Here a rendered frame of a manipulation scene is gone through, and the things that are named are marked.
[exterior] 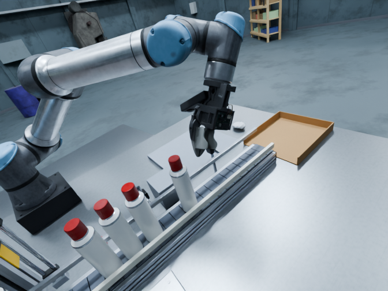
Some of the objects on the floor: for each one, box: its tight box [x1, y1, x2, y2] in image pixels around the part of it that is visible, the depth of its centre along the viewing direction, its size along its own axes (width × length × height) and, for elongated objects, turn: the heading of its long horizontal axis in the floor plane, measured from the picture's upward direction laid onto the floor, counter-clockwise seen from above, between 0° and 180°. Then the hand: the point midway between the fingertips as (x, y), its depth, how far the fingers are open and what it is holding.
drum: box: [4, 85, 40, 118], centre depth 570 cm, size 59×56×84 cm
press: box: [64, 1, 108, 49], centre depth 807 cm, size 143×123×274 cm
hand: (197, 151), depth 57 cm, fingers closed
